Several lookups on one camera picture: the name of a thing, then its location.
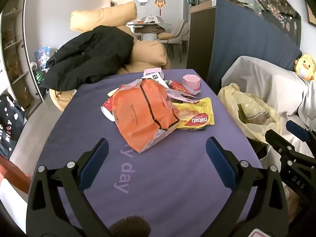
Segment glass fish tank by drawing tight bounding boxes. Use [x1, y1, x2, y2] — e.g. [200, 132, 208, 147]
[191, 0, 302, 47]

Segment black jacket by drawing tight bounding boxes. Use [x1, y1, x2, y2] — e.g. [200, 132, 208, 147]
[39, 25, 135, 92]

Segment brown fuzzy object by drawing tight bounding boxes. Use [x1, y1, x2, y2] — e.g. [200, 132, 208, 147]
[109, 216, 151, 237]

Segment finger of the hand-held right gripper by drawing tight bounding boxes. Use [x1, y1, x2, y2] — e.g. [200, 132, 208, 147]
[265, 129, 296, 157]
[286, 120, 316, 149]

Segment red snack packet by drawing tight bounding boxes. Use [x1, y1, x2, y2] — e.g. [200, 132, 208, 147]
[168, 80, 190, 96]

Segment yellow duck plush toy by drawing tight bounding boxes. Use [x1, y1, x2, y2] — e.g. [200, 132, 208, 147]
[295, 54, 316, 81]

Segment orange plastic bag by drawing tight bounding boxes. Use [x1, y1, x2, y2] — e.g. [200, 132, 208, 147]
[108, 78, 180, 153]

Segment purple table cloth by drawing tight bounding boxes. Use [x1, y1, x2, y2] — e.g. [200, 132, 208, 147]
[28, 69, 263, 237]

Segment black white printed bag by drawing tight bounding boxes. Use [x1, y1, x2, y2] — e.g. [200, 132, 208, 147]
[0, 94, 26, 160]

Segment colourful gift bag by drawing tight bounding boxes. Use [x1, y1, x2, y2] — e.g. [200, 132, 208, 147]
[34, 46, 53, 74]

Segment beige plastic bag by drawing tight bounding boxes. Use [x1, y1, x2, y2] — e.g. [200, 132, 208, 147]
[217, 83, 282, 144]

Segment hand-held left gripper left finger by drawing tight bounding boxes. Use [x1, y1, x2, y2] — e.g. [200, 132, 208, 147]
[26, 138, 110, 237]

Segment pink hexagonal box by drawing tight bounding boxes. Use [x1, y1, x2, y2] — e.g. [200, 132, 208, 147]
[182, 74, 201, 91]

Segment yellow wafer wrapper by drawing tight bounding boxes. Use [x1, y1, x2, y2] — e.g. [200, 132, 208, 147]
[171, 97, 215, 130]

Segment grey foil wrapper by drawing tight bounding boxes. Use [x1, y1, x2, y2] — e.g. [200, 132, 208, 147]
[168, 86, 201, 103]

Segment red paper cup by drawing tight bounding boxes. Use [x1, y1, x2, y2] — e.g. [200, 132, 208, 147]
[100, 96, 116, 122]

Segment grey food cover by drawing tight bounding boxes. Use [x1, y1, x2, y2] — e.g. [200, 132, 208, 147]
[141, 15, 163, 24]

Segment tan leather sofa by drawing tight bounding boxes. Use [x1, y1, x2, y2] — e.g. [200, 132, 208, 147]
[49, 1, 172, 113]

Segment dark brown cabinet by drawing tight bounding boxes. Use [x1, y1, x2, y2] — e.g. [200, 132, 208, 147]
[187, 6, 218, 82]

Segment navy blue cloth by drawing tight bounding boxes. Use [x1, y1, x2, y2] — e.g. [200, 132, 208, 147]
[207, 0, 303, 89]

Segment grey dining chair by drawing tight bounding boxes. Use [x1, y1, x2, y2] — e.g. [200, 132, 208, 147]
[171, 22, 191, 63]
[158, 20, 185, 53]

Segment reddish brown object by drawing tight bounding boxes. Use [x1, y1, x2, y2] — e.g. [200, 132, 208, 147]
[0, 156, 32, 193]

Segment glass display cabinet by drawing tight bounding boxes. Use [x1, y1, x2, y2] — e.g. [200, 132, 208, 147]
[0, 0, 46, 119]

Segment framed wall picture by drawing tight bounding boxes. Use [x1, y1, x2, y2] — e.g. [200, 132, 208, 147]
[305, 2, 316, 27]

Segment dining table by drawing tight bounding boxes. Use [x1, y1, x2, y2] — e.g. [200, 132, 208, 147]
[126, 20, 171, 41]

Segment light grey cover cloth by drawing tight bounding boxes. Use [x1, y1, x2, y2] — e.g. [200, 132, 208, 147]
[221, 55, 316, 171]

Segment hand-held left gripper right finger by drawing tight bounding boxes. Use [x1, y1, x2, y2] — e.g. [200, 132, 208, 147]
[206, 136, 289, 237]

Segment white green printed packet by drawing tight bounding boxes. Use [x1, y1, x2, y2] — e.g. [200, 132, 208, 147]
[148, 73, 169, 87]

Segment red knot wall ornament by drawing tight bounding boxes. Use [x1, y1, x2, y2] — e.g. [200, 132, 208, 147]
[155, 0, 166, 16]

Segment pink plastic basket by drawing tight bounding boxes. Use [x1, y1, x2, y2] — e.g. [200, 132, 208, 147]
[143, 68, 165, 79]

